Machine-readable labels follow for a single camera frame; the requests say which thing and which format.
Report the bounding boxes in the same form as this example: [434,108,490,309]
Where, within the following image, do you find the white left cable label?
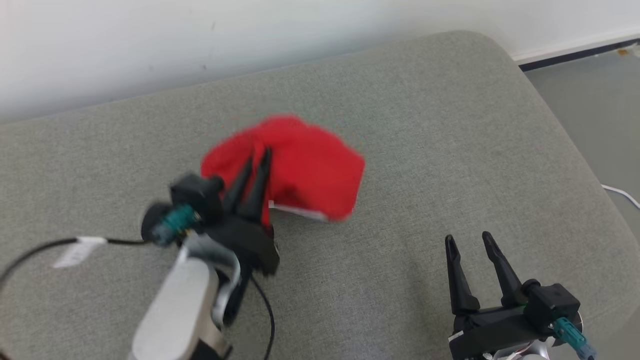
[52,236,108,269]

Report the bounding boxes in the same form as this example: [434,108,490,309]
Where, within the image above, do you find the white black wall baseboard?
[510,30,640,72]

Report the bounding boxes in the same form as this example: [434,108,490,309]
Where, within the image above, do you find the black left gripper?
[206,147,281,277]

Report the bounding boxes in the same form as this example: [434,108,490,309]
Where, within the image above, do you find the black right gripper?
[445,231,556,360]

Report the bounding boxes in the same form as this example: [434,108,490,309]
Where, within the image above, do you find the red Bulls 23 shorts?
[200,114,366,223]

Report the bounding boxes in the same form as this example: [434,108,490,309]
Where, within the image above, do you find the white floor cable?
[601,184,640,210]

